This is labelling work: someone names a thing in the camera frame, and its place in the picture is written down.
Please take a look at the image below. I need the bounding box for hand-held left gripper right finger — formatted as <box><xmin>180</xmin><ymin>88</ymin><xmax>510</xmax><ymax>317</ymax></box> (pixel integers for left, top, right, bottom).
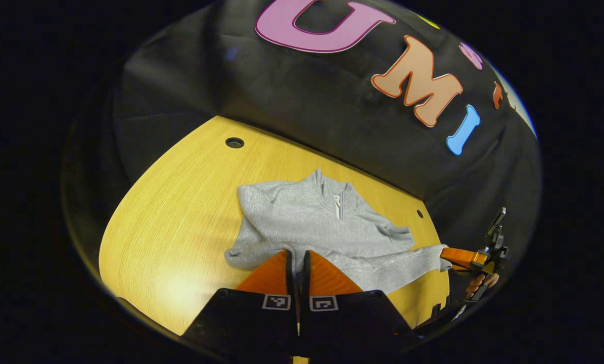
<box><xmin>299</xmin><ymin>250</ymin><xmax>419</xmax><ymax>362</ymax></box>

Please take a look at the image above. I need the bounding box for black backdrop cloth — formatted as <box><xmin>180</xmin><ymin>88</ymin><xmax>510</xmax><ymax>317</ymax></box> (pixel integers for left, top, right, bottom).
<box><xmin>62</xmin><ymin>0</ymin><xmax>542</xmax><ymax>284</ymax></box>

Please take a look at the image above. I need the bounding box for grey zip-neck sweatshirt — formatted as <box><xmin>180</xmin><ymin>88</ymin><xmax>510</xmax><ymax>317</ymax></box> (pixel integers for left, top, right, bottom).
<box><xmin>224</xmin><ymin>168</ymin><xmax>453</xmax><ymax>295</ymax></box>

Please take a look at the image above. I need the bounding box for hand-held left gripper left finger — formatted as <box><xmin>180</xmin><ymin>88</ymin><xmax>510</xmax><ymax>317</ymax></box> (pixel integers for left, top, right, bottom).
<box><xmin>180</xmin><ymin>249</ymin><xmax>300</xmax><ymax>362</ymax></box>

